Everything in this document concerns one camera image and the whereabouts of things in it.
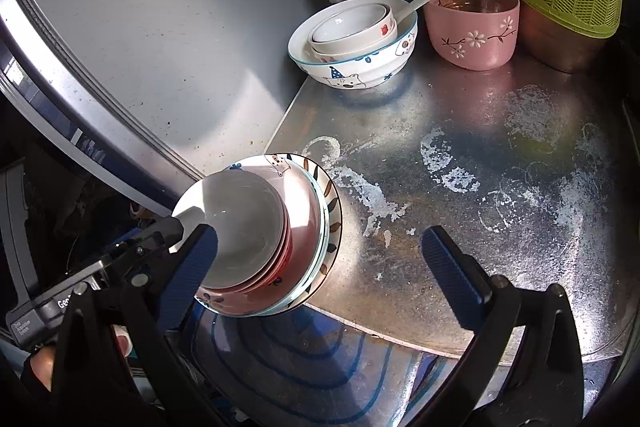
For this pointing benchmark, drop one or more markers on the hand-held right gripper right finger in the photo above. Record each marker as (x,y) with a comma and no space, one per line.
(450,279)

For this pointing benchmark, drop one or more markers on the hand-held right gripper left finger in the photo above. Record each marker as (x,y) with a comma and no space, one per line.
(192,277)

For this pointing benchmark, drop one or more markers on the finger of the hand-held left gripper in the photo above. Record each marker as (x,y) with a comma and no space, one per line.
(155,234)

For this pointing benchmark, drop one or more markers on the white leaf pattern plate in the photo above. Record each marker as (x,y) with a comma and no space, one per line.
(335,217)

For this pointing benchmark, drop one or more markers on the white bear print plate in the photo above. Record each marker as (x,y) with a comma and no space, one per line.
(302,199)
(323,207)

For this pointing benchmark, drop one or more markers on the person's left hand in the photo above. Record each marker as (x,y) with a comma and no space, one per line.
(42,363)

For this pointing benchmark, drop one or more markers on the grey refrigerator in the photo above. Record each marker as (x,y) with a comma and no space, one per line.
(150,32)

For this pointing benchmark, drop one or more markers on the large bear print bowl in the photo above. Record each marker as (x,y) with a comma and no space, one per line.
(350,74)

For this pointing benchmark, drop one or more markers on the pink floral bowl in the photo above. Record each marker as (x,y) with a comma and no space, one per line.
(475,47)

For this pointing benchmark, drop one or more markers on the small white bowl red print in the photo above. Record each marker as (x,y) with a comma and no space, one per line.
(382,34)

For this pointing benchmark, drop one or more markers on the metal bowl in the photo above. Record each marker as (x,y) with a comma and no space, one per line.
(560,49)

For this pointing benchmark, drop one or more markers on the small plain white bowl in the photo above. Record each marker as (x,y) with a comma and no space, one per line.
(345,24)

